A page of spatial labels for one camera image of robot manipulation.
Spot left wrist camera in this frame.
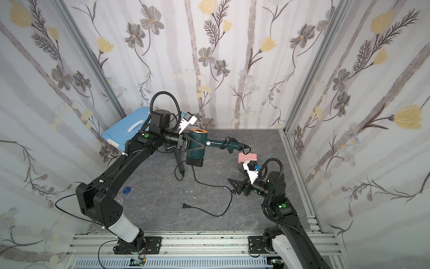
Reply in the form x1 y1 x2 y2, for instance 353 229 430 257
179 112 198 134

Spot aluminium mounting rail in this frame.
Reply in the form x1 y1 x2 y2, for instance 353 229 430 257
65 230 340 269

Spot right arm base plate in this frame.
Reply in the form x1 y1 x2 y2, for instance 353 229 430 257
247 235 268 256

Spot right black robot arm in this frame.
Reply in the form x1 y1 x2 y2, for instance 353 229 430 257
228 158 331 269

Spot blue lidded storage box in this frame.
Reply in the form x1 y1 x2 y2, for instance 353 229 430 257
102 107 150 151

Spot pink hair dryer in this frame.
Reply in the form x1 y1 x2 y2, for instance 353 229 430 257
238 152 258 164

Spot black hair dryer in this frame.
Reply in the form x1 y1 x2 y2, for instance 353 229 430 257
171 151 234 218

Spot dark green hair dryer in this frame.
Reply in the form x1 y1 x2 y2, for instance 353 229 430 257
184 128 252 194

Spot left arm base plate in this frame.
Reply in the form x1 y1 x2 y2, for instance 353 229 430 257
113 236 162 254

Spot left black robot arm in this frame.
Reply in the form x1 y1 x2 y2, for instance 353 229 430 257
76 91 203 254

